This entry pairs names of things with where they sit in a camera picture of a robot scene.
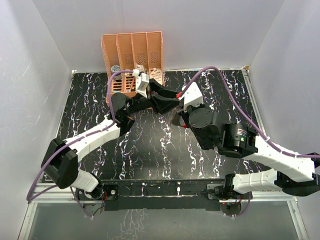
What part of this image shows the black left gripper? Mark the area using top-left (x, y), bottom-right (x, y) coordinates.
top-left (125, 79), bottom-right (181, 116)

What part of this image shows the metal keyring with spring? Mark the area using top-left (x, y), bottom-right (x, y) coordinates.
top-left (169, 109), bottom-right (180, 126)

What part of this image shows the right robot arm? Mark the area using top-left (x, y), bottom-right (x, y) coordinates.
top-left (170, 104), bottom-right (320, 200)

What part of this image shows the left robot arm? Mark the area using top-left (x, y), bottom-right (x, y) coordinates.
top-left (41, 79), bottom-right (180, 200)

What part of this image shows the oval white blister pack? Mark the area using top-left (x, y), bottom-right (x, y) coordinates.
top-left (149, 67), bottom-right (164, 85)

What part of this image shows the white product packet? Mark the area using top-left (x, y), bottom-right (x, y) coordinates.
top-left (135, 64), bottom-right (148, 74)

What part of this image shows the small white card box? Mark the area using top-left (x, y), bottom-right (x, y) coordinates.
top-left (124, 69), bottom-right (130, 76)

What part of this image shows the grey round tin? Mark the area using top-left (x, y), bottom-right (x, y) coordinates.
top-left (110, 65), bottom-right (122, 81)

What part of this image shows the orange plastic desk organizer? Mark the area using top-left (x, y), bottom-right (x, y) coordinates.
top-left (101, 31), bottom-right (165, 98)

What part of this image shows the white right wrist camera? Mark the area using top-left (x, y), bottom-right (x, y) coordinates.
top-left (176, 82), bottom-right (204, 112)

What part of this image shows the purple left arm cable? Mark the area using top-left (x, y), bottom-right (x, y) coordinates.
top-left (26, 69), bottom-right (141, 218)

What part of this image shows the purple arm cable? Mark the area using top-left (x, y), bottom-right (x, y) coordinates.
top-left (181, 65), bottom-right (320, 218)
top-left (26, 69), bottom-right (141, 218)

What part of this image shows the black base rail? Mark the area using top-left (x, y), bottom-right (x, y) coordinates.
top-left (74, 178), bottom-right (251, 213)

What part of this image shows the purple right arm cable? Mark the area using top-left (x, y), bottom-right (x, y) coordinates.
top-left (181, 65), bottom-right (320, 218)

